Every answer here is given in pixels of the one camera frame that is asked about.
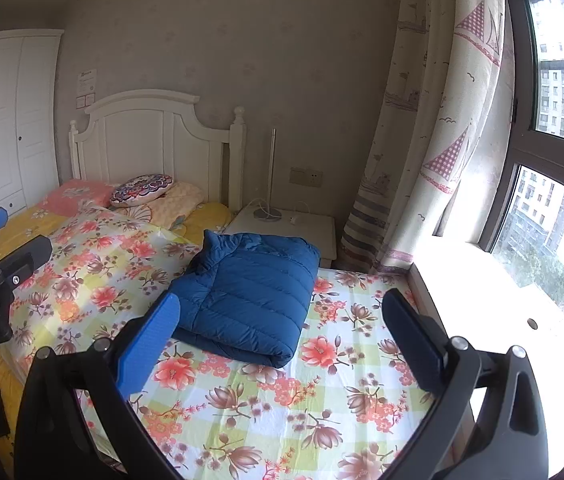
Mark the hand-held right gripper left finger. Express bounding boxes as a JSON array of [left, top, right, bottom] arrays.
[[14, 291, 183, 480]]

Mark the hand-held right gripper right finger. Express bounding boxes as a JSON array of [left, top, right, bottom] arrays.
[[382, 288, 551, 480]]

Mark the blue puffer jacket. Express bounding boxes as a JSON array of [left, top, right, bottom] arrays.
[[167, 230, 321, 369]]

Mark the pink floral pillow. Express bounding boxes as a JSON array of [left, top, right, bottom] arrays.
[[39, 179, 118, 217]]

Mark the white window sill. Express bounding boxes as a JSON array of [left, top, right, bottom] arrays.
[[408, 240, 564, 442]]

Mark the white wardrobe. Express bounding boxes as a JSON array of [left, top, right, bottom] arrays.
[[0, 29, 65, 222]]

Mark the round patterned pillow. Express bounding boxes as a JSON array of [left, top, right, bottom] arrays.
[[110, 174, 175, 209]]

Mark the floral bed quilt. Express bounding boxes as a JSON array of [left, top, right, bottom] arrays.
[[4, 204, 478, 480]]

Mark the peach pillow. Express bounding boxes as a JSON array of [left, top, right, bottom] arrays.
[[126, 181, 205, 229]]

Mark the white nightstand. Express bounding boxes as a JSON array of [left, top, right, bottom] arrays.
[[223, 203, 337, 269]]

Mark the white bed headboard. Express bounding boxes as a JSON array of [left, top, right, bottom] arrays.
[[69, 89, 247, 214]]

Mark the dark framed window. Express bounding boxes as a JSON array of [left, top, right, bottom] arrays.
[[434, 0, 564, 346]]

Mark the sailboat print curtain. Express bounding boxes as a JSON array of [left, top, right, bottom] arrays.
[[339, 0, 506, 274]]

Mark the silver desk lamp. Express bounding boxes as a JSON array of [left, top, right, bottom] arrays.
[[253, 128, 283, 221]]

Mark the paper wall notice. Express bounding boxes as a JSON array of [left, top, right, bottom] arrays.
[[76, 68, 99, 111]]

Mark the beige wall socket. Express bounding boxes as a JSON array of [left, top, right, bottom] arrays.
[[289, 166, 324, 187]]

